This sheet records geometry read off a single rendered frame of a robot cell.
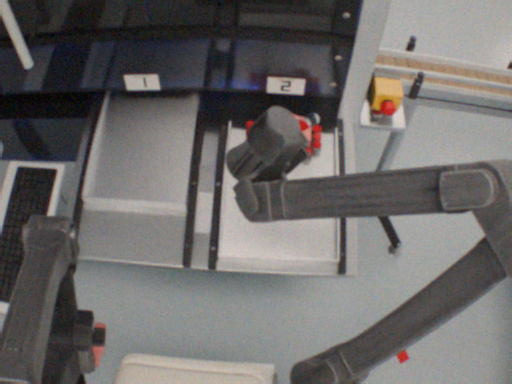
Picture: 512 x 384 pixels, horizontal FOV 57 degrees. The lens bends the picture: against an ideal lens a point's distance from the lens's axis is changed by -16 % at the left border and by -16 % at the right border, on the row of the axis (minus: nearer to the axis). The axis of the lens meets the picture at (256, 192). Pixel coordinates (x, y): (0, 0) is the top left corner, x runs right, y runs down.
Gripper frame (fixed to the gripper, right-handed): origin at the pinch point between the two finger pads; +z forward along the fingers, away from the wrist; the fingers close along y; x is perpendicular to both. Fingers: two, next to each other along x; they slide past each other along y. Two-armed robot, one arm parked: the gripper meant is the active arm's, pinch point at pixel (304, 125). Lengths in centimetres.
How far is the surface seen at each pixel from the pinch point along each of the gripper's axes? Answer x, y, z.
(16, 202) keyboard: 70, 37, -22
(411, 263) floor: 68, -60, 99
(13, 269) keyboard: 72, 21, -34
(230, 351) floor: 112, -39, 34
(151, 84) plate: 30.2, 33.1, 7.2
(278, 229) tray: 29.5, -12.0, 9.3
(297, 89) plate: 12.3, 10.1, 25.5
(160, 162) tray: 41.9, 17.8, 5.1
